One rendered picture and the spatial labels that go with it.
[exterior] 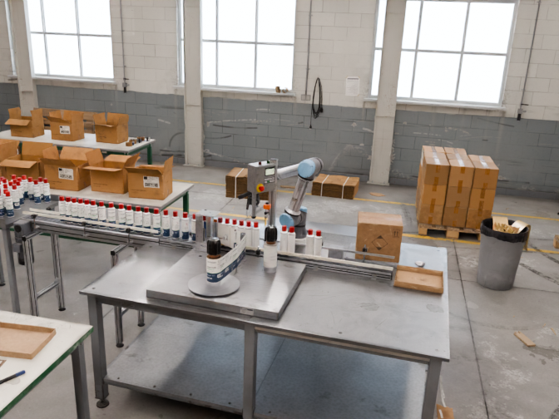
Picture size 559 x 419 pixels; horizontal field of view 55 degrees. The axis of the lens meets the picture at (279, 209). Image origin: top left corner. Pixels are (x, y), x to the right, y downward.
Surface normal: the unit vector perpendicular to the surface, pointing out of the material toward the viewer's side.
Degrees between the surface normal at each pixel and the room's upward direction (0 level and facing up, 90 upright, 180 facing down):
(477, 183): 90
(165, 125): 90
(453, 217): 90
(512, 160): 90
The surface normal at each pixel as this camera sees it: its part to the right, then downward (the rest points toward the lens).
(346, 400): 0.04, -0.94
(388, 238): -0.15, 0.31
